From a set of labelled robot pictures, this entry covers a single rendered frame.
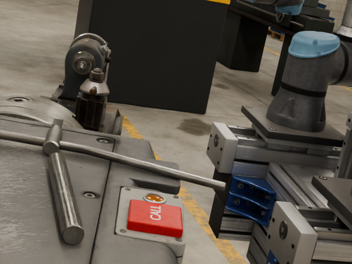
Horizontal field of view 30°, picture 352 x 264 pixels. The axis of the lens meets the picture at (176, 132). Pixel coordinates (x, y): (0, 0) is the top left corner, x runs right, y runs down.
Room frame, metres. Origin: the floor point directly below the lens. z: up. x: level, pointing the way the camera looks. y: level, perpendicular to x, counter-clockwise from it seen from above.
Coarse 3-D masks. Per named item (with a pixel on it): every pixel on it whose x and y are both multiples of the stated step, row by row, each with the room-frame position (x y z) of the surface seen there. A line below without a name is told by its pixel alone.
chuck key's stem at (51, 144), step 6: (54, 120) 0.91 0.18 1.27; (60, 120) 0.92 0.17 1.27; (54, 126) 0.89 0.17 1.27; (60, 126) 0.90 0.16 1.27; (48, 132) 0.85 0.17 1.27; (54, 132) 0.85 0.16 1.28; (60, 132) 0.86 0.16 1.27; (48, 138) 0.82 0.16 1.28; (54, 138) 0.82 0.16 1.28; (60, 138) 0.84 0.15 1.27; (48, 144) 0.81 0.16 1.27; (54, 144) 0.81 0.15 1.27; (42, 150) 0.81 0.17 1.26; (48, 150) 0.81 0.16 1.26; (54, 150) 0.81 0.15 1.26
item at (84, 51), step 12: (84, 36) 2.41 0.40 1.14; (96, 36) 2.42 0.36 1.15; (72, 48) 2.23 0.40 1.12; (84, 48) 2.23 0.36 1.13; (96, 48) 2.25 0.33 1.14; (72, 60) 2.22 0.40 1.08; (84, 60) 2.18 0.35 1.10; (96, 60) 2.23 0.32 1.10; (108, 60) 2.33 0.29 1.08; (72, 72) 2.22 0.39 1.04; (84, 72) 2.18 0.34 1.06; (72, 84) 2.23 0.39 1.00; (60, 96) 2.24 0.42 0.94; (72, 96) 2.24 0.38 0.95; (72, 108) 2.16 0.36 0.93
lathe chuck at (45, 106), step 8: (0, 96) 1.13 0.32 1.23; (8, 96) 1.12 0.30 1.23; (16, 96) 1.12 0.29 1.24; (24, 96) 1.13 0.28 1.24; (32, 96) 1.14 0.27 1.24; (0, 104) 1.07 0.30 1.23; (8, 104) 1.07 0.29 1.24; (16, 104) 1.07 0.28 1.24; (24, 104) 1.08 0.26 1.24; (32, 104) 1.09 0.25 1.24; (40, 104) 1.10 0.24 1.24; (48, 104) 1.12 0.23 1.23; (56, 104) 1.14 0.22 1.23; (40, 112) 1.06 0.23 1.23; (48, 112) 1.08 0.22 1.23; (56, 112) 1.10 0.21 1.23; (64, 112) 1.13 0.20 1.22; (64, 120) 1.09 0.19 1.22; (72, 120) 1.12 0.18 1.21; (80, 128) 1.11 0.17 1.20
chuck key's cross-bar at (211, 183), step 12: (0, 132) 0.82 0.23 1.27; (12, 132) 0.82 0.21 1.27; (36, 144) 0.82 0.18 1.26; (60, 144) 0.83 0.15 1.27; (72, 144) 0.83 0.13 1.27; (96, 156) 0.83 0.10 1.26; (108, 156) 0.83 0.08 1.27; (120, 156) 0.83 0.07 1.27; (144, 168) 0.82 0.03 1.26; (156, 168) 0.82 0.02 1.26; (168, 168) 0.82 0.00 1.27; (192, 180) 0.81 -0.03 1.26; (204, 180) 0.81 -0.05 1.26; (216, 180) 0.82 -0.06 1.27
